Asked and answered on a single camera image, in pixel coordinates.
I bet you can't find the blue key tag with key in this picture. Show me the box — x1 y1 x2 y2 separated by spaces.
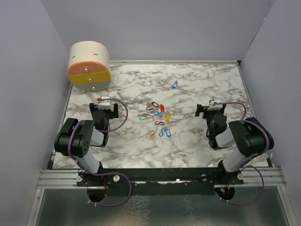
165 128 172 138

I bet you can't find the orange carabiner front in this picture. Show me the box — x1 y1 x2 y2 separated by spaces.
150 130 156 139

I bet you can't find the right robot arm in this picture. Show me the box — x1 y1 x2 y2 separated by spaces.
195 102 274 184

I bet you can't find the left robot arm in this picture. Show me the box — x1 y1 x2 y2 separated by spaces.
54 103 119 186

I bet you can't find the green key tag with key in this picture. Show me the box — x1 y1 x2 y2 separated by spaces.
139 115 148 121

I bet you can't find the yellow key tag with key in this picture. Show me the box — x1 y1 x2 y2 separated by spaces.
166 113 170 122

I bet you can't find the round three-drawer storage box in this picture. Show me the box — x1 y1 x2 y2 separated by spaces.
67 41 111 92

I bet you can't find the far blue key tag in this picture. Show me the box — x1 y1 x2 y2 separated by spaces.
172 81 178 89

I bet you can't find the red key tag with key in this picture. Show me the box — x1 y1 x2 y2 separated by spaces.
159 104 165 112

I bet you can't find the blue carabiner front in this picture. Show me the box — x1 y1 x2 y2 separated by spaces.
159 128 165 137

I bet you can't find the light blue carabiner middle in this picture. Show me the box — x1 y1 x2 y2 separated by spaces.
153 111 163 116

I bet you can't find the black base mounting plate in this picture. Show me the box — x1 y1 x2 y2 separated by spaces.
77 167 243 196

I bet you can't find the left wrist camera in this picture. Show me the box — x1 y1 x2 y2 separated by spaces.
96 97 111 110

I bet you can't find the aluminium rail frame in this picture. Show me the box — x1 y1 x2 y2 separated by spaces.
38 167 286 189

